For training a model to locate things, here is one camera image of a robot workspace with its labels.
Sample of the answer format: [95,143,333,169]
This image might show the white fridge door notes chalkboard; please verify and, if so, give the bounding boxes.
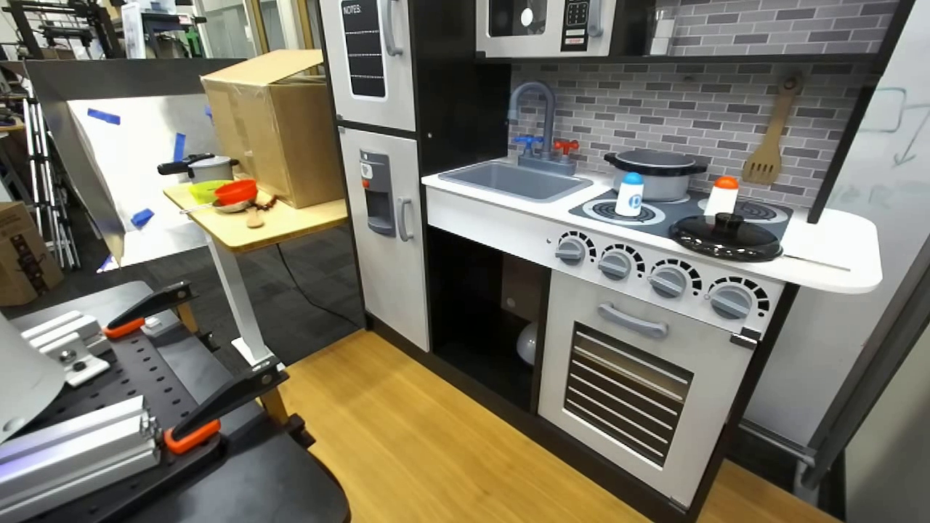
[316,0,417,137]

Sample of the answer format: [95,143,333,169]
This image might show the grey toy pot with lid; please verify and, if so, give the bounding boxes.
[600,146,711,204]

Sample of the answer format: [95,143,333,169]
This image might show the wooden toy piece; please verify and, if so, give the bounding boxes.
[243,185,279,232]

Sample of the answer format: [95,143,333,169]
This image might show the red toy bowl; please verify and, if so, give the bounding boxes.
[211,177,260,209]

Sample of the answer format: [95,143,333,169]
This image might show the black perforated mounting board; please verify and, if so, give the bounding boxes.
[0,280,352,523]

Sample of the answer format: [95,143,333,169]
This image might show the white panel with blue magnets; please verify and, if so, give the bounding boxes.
[41,89,236,270]

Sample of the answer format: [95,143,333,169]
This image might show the small aluminium bracket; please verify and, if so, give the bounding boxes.
[16,309,114,390]

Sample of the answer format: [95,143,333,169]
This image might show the large white whiteboard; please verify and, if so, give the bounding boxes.
[741,0,930,489]

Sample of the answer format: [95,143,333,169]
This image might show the grey toy sink basin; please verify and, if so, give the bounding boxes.
[435,156,596,204]

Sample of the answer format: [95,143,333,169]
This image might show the small printed cardboard box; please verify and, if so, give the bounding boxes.
[0,197,66,310]

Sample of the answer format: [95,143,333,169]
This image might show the black clamp orange tip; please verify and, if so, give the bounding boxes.
[99,280,196,342]
[157,357,291,460]

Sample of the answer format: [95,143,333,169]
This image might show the grey stove knob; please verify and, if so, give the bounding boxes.
[551,230,597,270]
[706,272,773,322]
[596,241,647,286]
[645,255,702,303]

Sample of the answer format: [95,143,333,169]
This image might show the grey toy faucet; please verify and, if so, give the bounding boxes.
[504,79,580,177]

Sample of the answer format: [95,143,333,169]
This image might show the metal folding ladder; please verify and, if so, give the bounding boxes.
[16,97,80,270]

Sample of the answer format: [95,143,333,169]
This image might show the grey saucepan black handle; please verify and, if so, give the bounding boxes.
[157,152,241,185]

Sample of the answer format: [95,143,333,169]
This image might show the black pan lid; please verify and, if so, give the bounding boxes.
[664,209,783,264]

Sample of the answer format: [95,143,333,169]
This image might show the large brown cardboard box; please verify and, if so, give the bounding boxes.
[196,47,345,209]

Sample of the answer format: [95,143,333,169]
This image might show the wooden slotted spatula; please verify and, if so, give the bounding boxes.
[741,72,808,190]

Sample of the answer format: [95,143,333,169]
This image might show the white bottle orange cap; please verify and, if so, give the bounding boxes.
[702,175,744,220]

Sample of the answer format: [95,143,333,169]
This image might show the green toy piece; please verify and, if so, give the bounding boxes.
[185,177,230,206]

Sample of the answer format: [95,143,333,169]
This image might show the white oven door with slats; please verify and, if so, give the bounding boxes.
[533,270,762,511]

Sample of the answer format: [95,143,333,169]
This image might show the light wooden table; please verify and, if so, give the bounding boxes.
[159,177,352,373]

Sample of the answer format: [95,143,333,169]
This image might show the black white toy kitchen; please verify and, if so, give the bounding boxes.
[316,0,917,523]

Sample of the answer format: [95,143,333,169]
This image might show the white fridge door water dispenser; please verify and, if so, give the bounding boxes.
[336,124,433,355]

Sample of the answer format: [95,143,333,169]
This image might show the white bottle blue cap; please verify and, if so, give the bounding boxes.
[612,171,647,220]

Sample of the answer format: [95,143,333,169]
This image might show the toy microwave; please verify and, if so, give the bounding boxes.
[472,0,618,60]

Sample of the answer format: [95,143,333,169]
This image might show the long aluminium extrusion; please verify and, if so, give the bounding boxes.
[0,393,163,523]

